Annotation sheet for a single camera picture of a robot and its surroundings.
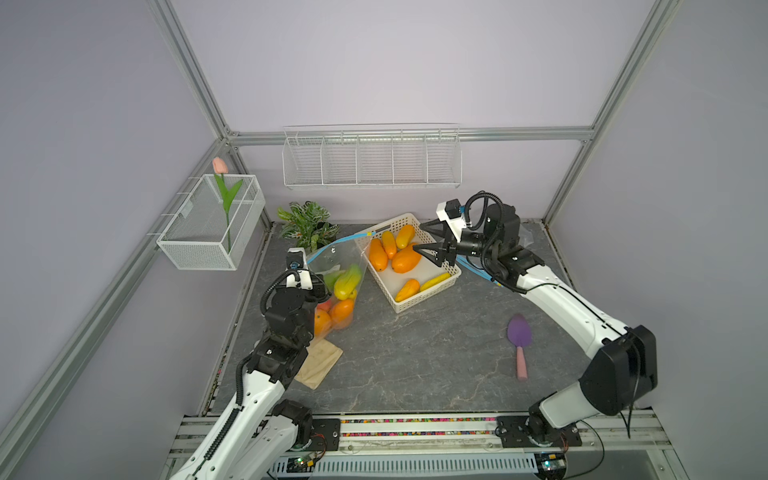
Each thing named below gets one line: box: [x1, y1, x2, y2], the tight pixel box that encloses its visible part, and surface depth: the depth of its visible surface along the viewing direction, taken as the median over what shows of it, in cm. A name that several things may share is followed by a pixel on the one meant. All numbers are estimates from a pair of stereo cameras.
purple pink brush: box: [507, 314, 533, 381], surface depth 88 cm
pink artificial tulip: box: [212, 157, 243, 253], surface depth 82 cm
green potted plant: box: [277, 200, 340, 252], surface depth 88 cm
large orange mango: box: [314, 309, 332, 338], surface depth 82 cm
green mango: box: [334, 264, 362, 301], surface depth 84 cm
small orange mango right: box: [330, 299, 354, 329], surface depth 84 cm
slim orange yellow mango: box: [382, 230, 397, 259], surface depth 112 cm
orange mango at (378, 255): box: [369, 238, 388, 272], surface depth 106 cm
